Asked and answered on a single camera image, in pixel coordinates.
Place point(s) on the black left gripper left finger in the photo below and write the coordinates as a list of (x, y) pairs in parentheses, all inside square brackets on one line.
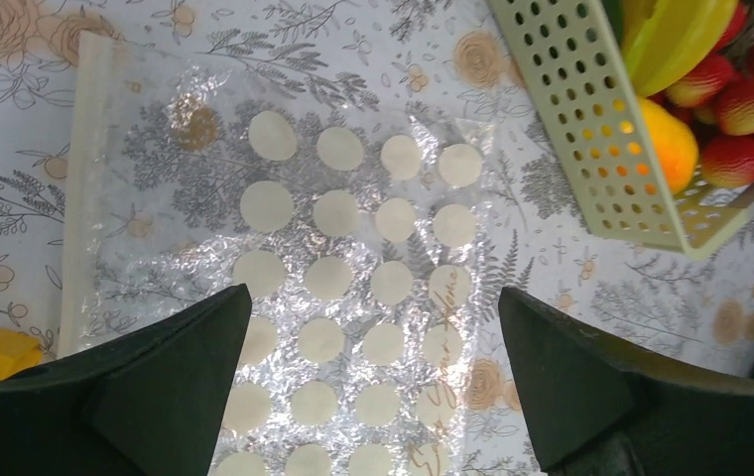
[(149, 402)]

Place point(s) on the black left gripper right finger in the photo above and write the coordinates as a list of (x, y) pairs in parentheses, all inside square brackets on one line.
[(597, 404)]

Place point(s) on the clear dotted zip top bag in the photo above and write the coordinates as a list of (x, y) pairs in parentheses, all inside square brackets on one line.
[(362, 235)]

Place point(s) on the yellow-green starfruit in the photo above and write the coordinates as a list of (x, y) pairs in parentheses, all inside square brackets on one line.
[(664, 39)]

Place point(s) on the orange mango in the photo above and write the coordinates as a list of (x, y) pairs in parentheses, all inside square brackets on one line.
[(674, 143)]

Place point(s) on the pale green perforated basket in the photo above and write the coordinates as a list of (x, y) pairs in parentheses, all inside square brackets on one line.
[(576, 78)]

